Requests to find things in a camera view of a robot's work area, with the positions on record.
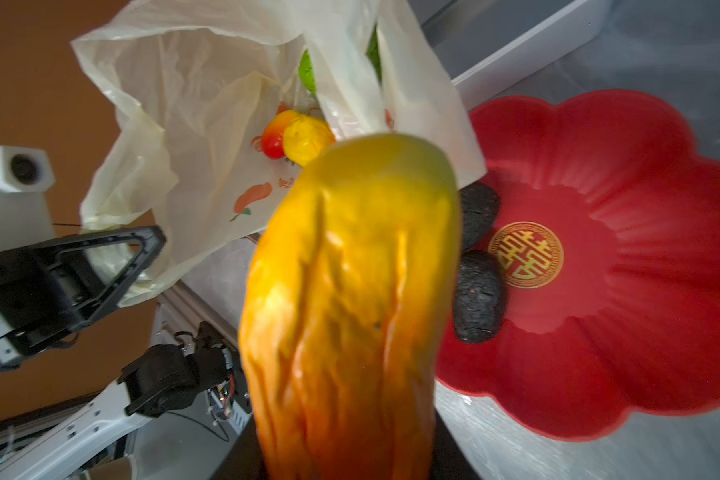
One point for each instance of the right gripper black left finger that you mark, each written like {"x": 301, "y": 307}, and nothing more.
{"x": 245, "y": 460}

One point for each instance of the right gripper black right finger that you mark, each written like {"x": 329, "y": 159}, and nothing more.
{"x": 448, "y": 461}

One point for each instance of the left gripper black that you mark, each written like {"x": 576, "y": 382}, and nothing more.
{"x": 53, "y": 289}

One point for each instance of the dark avocado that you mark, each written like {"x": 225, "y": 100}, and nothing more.
{"x": 480, "y": 208}
{"x": 481, "y": 298}

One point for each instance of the red yellow mango top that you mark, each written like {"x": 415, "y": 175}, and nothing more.
{"x": 348, "y": 297}

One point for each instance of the cream plastic bag orange print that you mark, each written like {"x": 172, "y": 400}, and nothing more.
{"x": 195, "y": 83}

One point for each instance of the red yellow peach front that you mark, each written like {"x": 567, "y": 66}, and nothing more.
{"x": 271, "y": 141}

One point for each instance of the yellow bumpy fruit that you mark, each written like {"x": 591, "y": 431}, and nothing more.
{"x": 305, "y": 138}

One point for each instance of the green custard apple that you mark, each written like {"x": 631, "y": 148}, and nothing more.
{"x": 343, "y": 63}

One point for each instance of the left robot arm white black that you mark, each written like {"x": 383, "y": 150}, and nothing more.
{"x": 167, "y": 378}

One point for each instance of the left green circuit board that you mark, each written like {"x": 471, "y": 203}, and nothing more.
{"x": 229, "y": 402}

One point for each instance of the red flower-shaped plate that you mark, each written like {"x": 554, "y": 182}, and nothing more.
{"x": 609, "y": 237}

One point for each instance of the white grey tissue box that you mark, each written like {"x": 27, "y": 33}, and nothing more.
{"x": 487, "y": 46}

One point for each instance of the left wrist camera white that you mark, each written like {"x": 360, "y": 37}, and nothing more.
{"x": 25, "y": 176}

